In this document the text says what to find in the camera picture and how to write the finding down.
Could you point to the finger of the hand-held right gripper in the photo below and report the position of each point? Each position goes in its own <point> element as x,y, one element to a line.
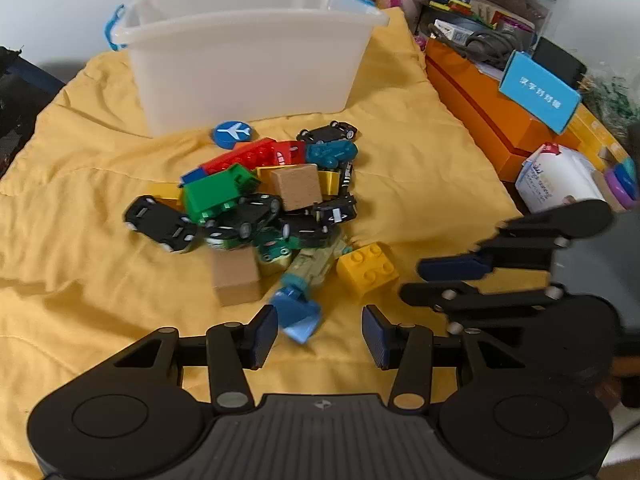
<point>425,294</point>
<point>452,267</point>

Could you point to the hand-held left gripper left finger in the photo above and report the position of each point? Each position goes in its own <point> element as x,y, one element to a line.
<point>265,336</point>

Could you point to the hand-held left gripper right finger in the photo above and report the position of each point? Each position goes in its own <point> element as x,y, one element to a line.
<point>375,336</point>

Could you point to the blue toy piece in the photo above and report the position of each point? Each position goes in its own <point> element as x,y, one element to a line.
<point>310,265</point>

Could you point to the long red building brick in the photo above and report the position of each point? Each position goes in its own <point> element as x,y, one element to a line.
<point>240,152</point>

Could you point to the translucent white storage bin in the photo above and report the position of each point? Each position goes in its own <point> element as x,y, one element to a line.
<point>240,70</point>

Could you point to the yellow square building brick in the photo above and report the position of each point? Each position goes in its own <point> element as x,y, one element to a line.
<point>367,270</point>

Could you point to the wooden cube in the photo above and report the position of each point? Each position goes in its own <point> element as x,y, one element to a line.
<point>297,187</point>
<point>235,280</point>

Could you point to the green and black toy car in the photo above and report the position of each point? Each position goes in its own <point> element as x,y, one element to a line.
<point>225,237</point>

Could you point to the green building brick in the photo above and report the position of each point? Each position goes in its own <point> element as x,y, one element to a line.
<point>215,192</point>

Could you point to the purple and teal toy rings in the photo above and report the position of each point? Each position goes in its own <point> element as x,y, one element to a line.
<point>622,180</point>

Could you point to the orange box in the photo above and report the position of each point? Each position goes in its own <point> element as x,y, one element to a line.
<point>475,110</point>

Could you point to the teal toy car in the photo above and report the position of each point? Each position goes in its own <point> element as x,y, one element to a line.
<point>330,152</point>

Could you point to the blue building brick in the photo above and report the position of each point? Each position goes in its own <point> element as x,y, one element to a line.
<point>192,176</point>
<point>234,134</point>

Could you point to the blue card sign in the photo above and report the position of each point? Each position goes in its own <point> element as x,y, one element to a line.
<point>537,91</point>

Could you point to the bag of green plastic pieces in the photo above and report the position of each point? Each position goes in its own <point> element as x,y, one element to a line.
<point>612,102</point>

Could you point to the black flat box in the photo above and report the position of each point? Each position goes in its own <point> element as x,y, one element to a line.
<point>557,60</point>

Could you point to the yellow blanket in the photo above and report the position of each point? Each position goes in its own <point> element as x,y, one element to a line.
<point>75,160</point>

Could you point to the dark blue stroller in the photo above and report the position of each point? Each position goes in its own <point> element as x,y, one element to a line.
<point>20,100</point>

